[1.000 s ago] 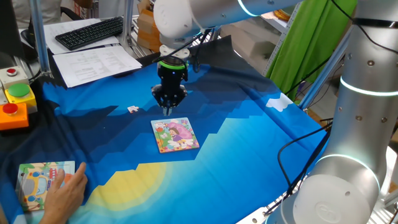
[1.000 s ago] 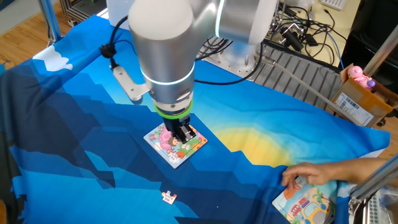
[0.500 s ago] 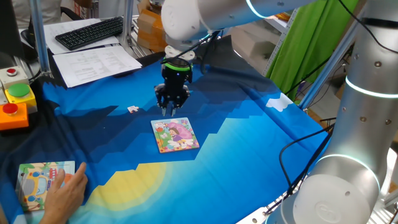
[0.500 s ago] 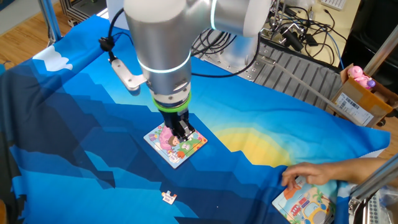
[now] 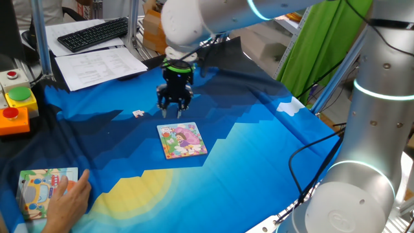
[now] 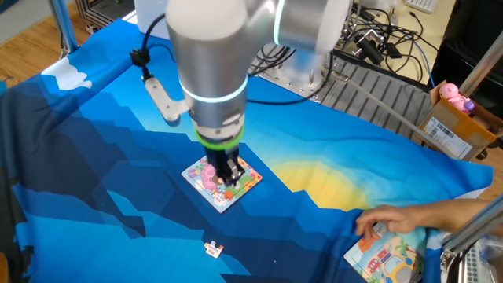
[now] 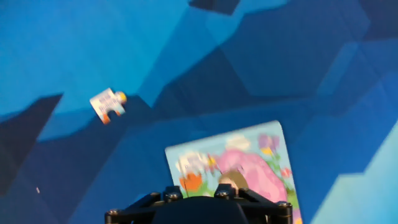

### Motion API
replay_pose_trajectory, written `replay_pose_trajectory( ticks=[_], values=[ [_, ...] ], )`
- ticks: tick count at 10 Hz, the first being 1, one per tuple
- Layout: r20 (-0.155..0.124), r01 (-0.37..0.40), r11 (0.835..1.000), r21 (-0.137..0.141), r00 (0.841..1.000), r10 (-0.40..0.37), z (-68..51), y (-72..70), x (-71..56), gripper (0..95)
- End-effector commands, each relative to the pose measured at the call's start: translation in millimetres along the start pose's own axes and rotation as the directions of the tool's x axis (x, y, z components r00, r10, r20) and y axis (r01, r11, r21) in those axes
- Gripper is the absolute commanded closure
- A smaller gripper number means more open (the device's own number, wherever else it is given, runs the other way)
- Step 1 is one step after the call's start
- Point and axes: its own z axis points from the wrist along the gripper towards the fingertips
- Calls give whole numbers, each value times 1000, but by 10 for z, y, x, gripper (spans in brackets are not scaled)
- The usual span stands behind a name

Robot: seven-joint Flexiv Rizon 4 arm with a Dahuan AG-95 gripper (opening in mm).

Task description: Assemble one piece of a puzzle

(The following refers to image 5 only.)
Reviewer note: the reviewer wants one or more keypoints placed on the white metal shelf rack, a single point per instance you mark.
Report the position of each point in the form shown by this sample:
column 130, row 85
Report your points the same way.
column 291, row 42

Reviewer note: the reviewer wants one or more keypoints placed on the blue landscape print tablecloth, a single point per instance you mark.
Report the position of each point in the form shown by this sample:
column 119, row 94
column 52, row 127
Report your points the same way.
column 226, row 161

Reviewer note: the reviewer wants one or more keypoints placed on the white box red button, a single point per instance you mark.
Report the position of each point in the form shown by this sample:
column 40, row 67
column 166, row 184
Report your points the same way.
column 14, row 81

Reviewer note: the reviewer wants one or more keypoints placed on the plain brown cardboard box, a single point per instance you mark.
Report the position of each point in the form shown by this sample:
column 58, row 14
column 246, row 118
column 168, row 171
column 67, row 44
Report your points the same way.
column 153, row 32

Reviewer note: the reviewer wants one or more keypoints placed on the person in white shirt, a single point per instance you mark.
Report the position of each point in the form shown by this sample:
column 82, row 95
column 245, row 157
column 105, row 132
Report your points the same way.
column 42, row 9

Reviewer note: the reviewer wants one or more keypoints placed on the black monitor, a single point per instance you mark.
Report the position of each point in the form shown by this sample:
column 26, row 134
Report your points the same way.
column 9, row 29

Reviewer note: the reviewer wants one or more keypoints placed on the aluminium frame post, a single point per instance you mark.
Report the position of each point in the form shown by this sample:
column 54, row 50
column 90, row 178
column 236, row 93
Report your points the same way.
column 42, row 39
column 132, row 22
column 336, row 76

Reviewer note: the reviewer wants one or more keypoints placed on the bus picture puzzle board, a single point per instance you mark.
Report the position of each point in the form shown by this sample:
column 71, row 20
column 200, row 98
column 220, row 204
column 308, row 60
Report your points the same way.
column 35, row 194

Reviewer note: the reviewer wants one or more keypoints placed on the orange box red button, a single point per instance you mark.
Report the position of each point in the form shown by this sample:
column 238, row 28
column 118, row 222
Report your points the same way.
column 13, row 124

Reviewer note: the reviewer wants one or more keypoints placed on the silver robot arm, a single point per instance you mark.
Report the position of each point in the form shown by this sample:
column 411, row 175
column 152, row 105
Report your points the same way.
column 372, row 113

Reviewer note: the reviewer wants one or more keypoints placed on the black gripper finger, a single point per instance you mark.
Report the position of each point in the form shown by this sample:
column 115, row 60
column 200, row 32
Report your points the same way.
column 184, row 102
column 164, row 100

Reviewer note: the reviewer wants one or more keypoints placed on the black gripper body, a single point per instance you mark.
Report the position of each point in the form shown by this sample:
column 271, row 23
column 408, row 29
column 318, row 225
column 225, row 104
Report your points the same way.
column 178, row 79

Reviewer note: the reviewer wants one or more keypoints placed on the black keyboard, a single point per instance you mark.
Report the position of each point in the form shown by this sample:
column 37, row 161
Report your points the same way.
column 93, row 34

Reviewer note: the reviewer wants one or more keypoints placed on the butterfly label puzzle piece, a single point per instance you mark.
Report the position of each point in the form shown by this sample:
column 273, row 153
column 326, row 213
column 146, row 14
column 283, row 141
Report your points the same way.
column 138, row 113

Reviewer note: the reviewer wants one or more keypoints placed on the butterfly girl puzzle board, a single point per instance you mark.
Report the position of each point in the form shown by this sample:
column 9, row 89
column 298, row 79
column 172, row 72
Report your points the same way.
column 181, row 140

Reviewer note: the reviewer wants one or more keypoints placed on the yellow box green button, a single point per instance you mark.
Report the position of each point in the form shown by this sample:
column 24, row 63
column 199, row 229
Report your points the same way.
column 21, row 98

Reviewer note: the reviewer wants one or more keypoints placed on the green cloth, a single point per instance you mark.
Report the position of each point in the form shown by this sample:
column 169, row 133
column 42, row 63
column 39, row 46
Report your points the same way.
column 323, row 48

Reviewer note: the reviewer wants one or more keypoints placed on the person's right hand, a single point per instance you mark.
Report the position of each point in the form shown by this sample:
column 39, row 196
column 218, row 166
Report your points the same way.
column 69, row 207

